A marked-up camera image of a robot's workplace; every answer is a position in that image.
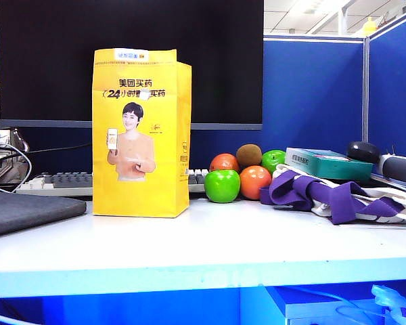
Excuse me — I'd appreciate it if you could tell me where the yellow printed paper bag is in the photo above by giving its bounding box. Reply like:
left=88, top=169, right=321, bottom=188
left=92, top=49, right=193, bottom=219

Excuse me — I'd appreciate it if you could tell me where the purple white cloth bag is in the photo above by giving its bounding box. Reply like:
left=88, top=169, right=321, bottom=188
left=259, top=163, right=406, bottom=225

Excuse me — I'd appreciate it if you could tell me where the red orange fruit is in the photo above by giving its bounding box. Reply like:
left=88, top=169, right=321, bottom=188
left=209, top=152, right=241, bottom=174

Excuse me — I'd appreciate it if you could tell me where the large green apple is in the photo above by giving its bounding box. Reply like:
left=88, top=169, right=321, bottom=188
left=204, top=169, right=242, bottom=204

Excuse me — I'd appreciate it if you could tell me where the brown kiwi fruit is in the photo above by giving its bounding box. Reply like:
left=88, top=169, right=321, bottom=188
left=235, top=143, right=263, bottom=170

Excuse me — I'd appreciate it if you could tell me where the glossy orange fruit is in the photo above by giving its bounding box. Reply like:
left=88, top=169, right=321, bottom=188
left=239, top=165, right=273, bottom=201

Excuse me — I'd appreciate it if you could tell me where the small green apple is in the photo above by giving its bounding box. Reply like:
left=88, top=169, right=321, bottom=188
left=261, top=149, right=288, bottom=175

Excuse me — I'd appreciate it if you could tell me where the teal white cardboard box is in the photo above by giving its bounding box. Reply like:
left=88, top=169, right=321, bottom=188
left=285, top=147, right=375, bottom=181

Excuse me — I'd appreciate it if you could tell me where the grey white mechanical keyboard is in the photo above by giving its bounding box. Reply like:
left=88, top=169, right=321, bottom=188
left=16, top=168, right=209, bottom=197

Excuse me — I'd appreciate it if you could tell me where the black computer monitor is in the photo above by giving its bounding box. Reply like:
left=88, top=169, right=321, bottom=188
left=0, top=0, right=265, bottom=131

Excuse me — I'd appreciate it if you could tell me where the dark grey fabric pad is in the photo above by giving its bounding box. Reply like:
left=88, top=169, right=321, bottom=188
left=0, top=190, right=88, bottom=239

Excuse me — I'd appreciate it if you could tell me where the white box under table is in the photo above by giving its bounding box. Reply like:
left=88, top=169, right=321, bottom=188
left=284, top=297, right=388, bottom=325

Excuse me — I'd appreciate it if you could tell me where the grey white cylindrical device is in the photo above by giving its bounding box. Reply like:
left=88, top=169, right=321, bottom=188
left=378, top=146, right=406, bottom=187

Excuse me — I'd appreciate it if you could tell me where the yellow plastic bottle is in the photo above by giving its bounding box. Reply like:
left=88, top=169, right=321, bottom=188
left=362, top=16, right=378, bottom=37

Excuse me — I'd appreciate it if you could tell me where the clear plastic wrap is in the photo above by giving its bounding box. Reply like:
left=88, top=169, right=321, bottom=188
left=371, top=284, right=406, bottom=325

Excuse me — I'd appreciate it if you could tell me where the thin black cable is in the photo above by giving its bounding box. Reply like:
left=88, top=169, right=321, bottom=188
left=20, top=143, right=93, bottom=157

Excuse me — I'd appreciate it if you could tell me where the white cable under table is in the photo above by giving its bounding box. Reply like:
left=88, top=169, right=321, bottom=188
left=0, top=310, right=25, bottom=325

